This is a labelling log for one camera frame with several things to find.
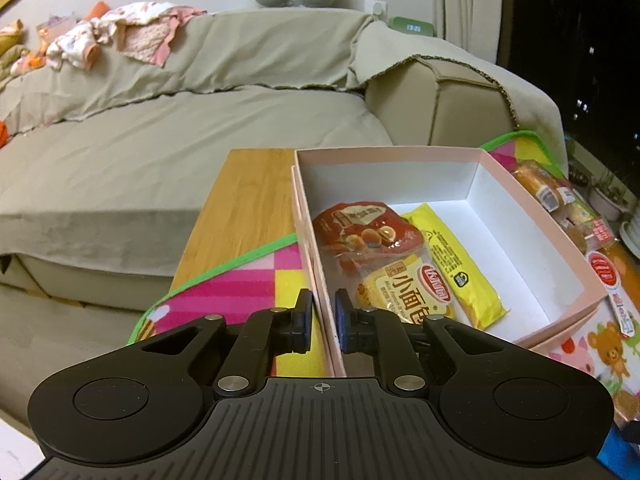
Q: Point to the colourful cartoon play mat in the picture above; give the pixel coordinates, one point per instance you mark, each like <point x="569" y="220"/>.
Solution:
<point x="271" y="276"/>

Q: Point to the white potted plant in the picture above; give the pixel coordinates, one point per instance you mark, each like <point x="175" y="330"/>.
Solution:
<point x="608" y="198"/>

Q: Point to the packaged bread rolls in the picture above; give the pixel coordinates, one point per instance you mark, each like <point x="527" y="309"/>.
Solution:
<point x="587" y="230"/>

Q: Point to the red nut snack bag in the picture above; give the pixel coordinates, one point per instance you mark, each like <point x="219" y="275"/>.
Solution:
<point x="364" y="236"/>

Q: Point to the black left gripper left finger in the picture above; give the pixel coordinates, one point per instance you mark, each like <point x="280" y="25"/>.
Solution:
<point x="209" y="352"/>

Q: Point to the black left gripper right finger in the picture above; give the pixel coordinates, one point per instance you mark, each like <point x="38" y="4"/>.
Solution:
<point x="407" y="357"/>

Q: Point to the yellow stuffed toy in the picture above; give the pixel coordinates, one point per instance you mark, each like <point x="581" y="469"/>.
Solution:
<point x="11" y="47"/>

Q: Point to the beige curtain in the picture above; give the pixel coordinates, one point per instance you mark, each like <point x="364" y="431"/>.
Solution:
<point x="473" y="25"/>

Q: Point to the pink cardboard gift box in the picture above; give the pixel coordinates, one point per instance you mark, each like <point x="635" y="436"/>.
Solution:
<point x="542" y="279"/>

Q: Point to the yellow long snack packet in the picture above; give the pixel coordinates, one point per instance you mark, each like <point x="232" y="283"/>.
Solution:
<point x="477" y="297"/>

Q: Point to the pile of pink baby clothes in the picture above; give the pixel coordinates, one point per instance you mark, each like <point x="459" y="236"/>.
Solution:
<point x="140" y="30"/>

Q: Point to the green digital clock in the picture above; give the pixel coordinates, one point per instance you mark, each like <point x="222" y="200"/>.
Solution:
<point x="411" y="26"/>

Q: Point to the beige sofa with cover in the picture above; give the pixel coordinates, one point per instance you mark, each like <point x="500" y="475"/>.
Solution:
<point x="106" y="169"/>

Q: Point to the white wall socket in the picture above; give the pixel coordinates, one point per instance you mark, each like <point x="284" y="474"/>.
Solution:
<point x="377" y="8"/>

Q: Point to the red label snack packet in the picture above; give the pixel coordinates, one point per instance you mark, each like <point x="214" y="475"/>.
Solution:
<point x="609" y="277"/>

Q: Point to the yellow small bread bag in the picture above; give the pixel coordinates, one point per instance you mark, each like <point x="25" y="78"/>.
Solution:
<point x="411" y="287"/>

